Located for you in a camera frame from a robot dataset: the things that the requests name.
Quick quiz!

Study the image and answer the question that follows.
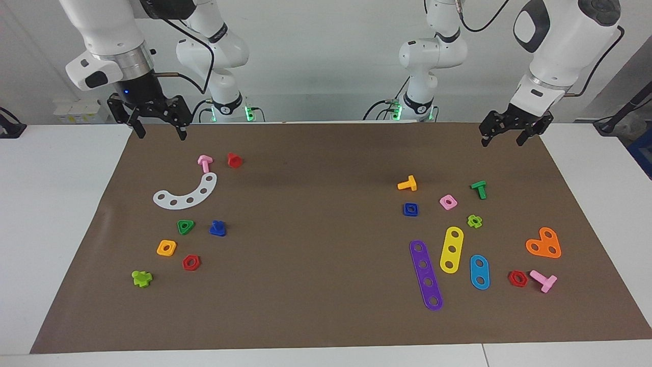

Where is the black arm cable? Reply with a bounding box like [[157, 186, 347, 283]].
[[153, 18, 214, 96], [455, 0, 625, 97]]

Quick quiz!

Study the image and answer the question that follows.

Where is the black stand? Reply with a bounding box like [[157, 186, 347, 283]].
[[593, 84, 652, 135]]

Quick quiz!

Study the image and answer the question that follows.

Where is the blue two-hole strip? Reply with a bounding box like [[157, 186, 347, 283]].
[[469, 254, 491, 291]]

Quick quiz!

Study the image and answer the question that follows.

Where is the yellow three-hole strip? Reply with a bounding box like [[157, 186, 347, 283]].
[[439, 226, 465, 275]]

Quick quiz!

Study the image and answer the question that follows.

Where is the brown table mat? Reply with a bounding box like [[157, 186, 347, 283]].
[[30, 121, 652, 354]]

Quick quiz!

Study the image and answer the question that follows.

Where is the black right base cable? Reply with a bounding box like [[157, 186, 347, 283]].
[[192, 99, 213, 123]]

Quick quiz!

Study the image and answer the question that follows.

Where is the purple four-hole strip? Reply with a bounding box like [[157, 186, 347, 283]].
[[409, 240, 444, 311]]

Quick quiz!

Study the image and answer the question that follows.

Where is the white curved perforated plate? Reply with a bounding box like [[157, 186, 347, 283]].
[[153, 172, 218, 210]]

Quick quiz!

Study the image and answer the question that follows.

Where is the blue crate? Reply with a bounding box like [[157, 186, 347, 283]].
[[628, 127, 652, 180]]

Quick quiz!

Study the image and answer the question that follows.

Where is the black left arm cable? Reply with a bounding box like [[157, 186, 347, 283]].
[[455, 0, 625, 97]]

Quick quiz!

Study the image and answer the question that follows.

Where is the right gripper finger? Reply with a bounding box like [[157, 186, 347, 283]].
[[108, 94, 146, 139], [153, 96, 193, 141]]

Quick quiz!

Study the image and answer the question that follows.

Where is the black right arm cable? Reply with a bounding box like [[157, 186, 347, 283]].
[[153, 18, 214, 96]]

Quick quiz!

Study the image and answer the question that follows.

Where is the white box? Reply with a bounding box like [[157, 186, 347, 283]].
[[53, 99, 111, 124]]

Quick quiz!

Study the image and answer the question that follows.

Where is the orange heart-shaped plate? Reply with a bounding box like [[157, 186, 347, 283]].
[[525, 227, 562, 259]]

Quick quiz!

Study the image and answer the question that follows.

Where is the black device with cable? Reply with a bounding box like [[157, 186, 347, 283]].
[[0, 106, 27, 139]]

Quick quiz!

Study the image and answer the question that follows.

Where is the black left base cable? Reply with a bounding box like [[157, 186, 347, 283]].
[[363, 99, 404, 121]]

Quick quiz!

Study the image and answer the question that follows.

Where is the black base cable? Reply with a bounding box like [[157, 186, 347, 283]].
[[192, 99, 213, 123], [363, 99, 404, 121]]

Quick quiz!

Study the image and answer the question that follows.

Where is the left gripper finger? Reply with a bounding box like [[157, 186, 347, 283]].
[[518, 113, 554, 146], [479, 112, 512, 147]]

